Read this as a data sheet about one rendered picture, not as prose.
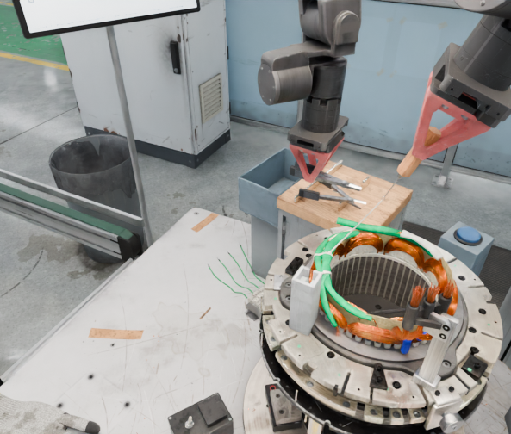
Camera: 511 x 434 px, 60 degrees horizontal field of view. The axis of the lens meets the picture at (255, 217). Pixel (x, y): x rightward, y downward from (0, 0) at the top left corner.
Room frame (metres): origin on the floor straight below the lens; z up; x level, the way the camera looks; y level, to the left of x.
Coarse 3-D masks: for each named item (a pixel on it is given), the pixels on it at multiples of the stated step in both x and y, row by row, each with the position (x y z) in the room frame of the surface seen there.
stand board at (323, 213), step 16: (336, 176) 0.79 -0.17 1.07; (352, 176) 0.79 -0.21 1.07; (288, 192) 0.73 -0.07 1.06; (320, 192) 0.73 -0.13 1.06; (352, 192) 0.73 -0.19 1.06; (368, 192) 0.73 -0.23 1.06; (384, 192) 0.73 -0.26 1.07; (400, 192) 0.73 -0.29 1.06; (288, 208) 0.70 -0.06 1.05; (304, 208) 0.68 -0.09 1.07; (320, 208) 0.68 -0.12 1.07; (336, 208) 0.68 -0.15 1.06; (352, 208) 0.68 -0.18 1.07; (368, 208) 0.68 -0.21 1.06; (384, 208) 0.68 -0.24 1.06; (400, 208) 0.69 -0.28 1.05; (320, 224) 0.65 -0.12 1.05; (336, 224) 0.63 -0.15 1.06; (384, 224) 0.64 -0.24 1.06
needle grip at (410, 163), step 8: (432, 128) 0.42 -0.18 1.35; (432, 136) 0.42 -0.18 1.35; (440, 136) 0.42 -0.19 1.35; (424, 144) 0.42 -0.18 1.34; (432, 144) 0.42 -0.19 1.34; (408, 152) 0.43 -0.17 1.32; (408, 160) 0.42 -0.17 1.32; (416, 160) 0.42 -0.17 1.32; (400, 168) 0.43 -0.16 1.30; (408, 168) 0.42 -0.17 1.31; (408, 176) 0.42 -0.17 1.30
